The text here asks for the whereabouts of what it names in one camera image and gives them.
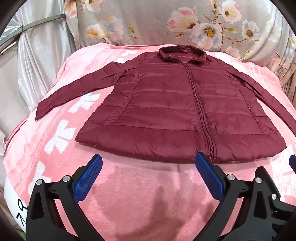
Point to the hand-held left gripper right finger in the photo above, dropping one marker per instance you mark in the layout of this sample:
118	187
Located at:
209	173

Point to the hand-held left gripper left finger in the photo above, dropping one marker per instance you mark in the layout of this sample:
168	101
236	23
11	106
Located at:
89	176

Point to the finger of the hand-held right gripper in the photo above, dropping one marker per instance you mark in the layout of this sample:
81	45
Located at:
292	160

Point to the maroon puffer jacket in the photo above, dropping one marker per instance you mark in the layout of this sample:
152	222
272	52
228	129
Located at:
166	109

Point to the pink printed blanket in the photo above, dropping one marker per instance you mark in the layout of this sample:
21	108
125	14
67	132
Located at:
129	197

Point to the silver satin curtain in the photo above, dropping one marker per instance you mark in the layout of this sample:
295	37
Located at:
39	69

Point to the grey floral bed sheet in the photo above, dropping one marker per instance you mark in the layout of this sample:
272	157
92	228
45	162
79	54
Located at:
161	20

